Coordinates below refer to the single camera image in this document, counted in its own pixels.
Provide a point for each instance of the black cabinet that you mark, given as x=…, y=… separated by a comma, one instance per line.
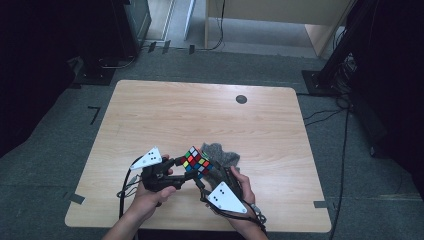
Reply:
x=133, y=26

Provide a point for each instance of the black floor base plate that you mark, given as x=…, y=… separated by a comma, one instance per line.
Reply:
x=95, y=75

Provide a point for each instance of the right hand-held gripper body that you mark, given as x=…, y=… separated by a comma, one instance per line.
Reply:
x=225, y=200

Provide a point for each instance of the small black tape piece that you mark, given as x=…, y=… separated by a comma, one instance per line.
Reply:
x=166, y=47
x=151, y=47
x=192, y=49

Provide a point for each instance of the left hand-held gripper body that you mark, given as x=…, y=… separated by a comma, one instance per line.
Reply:
x=155, y=180

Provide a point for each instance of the person's left hand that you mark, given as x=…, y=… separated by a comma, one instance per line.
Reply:
x=148, y=203

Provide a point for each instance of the black curtain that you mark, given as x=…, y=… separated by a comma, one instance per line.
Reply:
x=396, y=83
x=40, y=66

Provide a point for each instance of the black metal stand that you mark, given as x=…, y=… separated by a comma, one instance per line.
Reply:
x=321, y=81

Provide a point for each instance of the multicoloured puzzle cube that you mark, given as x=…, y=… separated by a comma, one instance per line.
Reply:
x=196, y=161

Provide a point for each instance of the black corner tape mark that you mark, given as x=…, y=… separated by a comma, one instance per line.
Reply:
x=95, y=113

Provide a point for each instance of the dark round table grommet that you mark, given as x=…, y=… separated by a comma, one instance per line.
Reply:
x=241, y=99

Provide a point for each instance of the person's right hand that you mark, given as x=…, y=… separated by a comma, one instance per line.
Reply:
x=245, y=186

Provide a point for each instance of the grey fluffy glove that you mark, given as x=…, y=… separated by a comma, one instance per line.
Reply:
x=220, y=155

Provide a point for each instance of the beige wooden furniture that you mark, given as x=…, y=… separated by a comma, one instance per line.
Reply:
x=273, y=11

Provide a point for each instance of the grey tape piece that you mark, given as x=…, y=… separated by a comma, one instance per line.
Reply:
x=76, y=198
x=320, y=204

